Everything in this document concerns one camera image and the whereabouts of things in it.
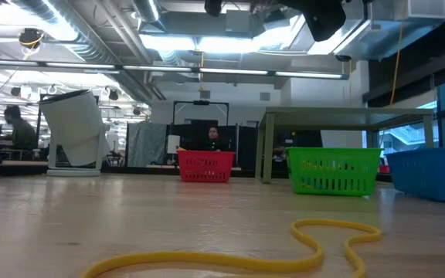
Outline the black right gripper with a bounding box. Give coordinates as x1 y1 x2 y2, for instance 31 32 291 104
203 0 349 42

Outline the green perforated metal riser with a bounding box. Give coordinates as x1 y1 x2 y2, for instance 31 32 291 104
255 107 436 185

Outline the long white LED light bar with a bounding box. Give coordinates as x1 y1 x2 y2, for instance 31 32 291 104
0 57 350 81

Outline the yellow hanging cord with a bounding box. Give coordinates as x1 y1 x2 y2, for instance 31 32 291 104
389 17 406 106

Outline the green plastic basket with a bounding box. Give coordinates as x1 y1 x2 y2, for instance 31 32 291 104
285 147 384 197

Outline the black ceiling cord reel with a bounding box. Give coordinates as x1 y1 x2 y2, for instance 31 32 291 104
17 27 46 51

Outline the silver spiral air duct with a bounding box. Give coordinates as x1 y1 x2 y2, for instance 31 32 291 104
9 0 158 102

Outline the person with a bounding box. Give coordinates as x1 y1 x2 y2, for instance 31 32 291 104
200 126 232 152
2 104 39 152

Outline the small white lamp shade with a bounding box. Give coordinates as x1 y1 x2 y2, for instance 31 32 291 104
167 134 181 154

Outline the red plastic basket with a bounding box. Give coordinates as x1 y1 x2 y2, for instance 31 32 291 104
176 150 236 183

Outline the blue plastic basket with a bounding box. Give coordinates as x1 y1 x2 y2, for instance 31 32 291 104
384 147 445 205

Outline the grey cloth cover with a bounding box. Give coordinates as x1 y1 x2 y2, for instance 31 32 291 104
125 120 168 168

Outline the yellow rubber band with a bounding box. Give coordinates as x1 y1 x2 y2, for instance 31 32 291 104
79 219 383 278

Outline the white cylindrical tilting desk lamp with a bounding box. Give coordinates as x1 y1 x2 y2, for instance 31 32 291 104
38 89 111 178

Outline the white ceiling air unit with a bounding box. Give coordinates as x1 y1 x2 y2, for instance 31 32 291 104
394 0 445 22

